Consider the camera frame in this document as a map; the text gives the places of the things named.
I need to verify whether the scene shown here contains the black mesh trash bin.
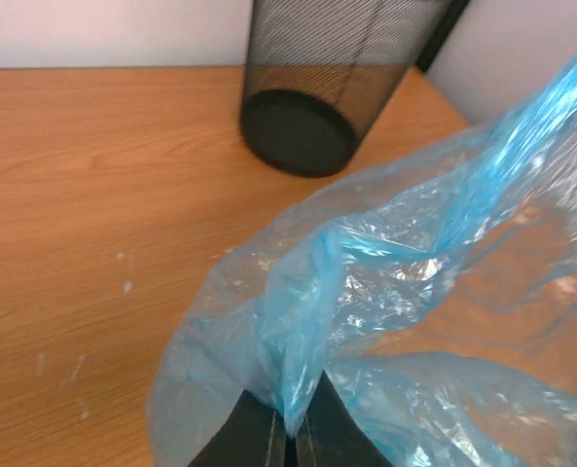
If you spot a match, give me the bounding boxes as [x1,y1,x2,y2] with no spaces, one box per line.
[238,0,452,178]

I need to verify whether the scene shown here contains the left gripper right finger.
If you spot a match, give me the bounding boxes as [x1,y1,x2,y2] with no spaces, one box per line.
[295,373,388,467]

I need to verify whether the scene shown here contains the blue translucent trash bag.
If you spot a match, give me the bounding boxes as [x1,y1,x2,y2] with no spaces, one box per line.
[147,55,577,466]

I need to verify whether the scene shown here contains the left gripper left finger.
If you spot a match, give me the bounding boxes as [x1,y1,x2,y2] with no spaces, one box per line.
[189,391,286,467]

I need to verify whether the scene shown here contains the right black frame post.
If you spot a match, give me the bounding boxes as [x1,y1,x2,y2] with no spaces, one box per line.
[415,0,471,74]

